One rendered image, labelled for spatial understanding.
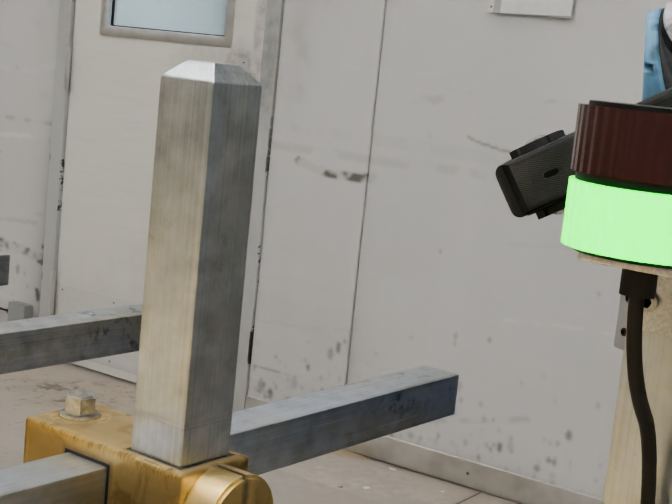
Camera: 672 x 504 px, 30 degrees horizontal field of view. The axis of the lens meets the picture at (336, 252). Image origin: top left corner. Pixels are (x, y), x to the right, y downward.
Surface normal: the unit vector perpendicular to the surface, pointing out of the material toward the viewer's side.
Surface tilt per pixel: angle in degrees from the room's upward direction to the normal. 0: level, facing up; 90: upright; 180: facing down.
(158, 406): 90
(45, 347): 90
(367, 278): 90
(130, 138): 90
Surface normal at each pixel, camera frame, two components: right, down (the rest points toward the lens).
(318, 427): 0.79, 0.17
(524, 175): -0.31, 0.10
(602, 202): -0.76, 0.02
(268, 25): -0.56, 0.07
